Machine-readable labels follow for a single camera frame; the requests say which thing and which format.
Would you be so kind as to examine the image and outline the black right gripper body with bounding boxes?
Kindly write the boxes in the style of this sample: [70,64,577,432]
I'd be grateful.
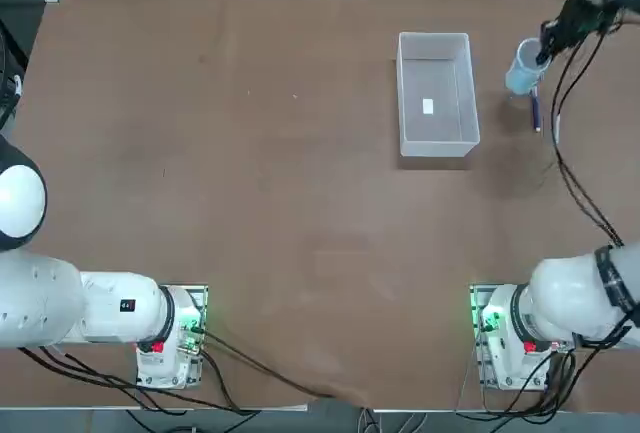
[554,0,621,42]

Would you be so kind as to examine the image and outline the blue pencil holder cup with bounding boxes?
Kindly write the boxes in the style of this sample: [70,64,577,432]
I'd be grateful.
[504,37,551,97]

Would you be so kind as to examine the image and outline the purple marker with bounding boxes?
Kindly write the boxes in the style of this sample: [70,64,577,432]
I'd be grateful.
[529,86,543,134]

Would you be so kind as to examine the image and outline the clear plastic box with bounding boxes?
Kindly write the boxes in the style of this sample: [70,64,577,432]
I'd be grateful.
[396,31,482,158]

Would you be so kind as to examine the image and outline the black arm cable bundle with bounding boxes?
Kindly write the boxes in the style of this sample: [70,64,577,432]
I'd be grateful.
[549,12,627,249]

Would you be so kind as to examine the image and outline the black base cable bundle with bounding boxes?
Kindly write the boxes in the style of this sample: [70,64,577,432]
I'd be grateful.
[457,317,640,417]

